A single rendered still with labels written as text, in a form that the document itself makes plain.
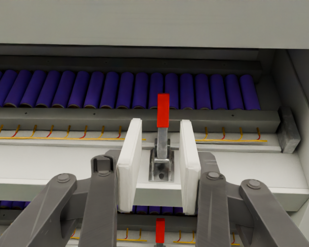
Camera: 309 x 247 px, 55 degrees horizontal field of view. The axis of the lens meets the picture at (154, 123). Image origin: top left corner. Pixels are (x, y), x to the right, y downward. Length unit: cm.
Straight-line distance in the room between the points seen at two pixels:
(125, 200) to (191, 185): 4
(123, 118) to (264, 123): 17
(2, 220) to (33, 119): 21
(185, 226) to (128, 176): 33
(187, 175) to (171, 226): 33
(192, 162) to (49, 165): 23
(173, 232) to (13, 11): 38
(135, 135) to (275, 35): 14
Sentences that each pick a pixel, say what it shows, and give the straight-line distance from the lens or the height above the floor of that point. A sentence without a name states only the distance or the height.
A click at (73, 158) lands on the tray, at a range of 36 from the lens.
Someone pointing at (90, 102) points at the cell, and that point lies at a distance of 38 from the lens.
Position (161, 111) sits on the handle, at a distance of 30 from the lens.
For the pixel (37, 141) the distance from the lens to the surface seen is 38.
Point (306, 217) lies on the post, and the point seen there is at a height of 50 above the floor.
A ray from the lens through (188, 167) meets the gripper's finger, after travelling 15.
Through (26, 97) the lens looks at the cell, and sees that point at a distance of 41.
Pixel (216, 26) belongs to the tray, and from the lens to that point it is 25.
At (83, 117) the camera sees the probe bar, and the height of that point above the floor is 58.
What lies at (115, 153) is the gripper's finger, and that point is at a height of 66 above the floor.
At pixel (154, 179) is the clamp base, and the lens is 32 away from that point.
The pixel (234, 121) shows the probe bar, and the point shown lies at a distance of 36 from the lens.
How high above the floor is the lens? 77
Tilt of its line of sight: 33 degrees down
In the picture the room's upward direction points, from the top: straight up
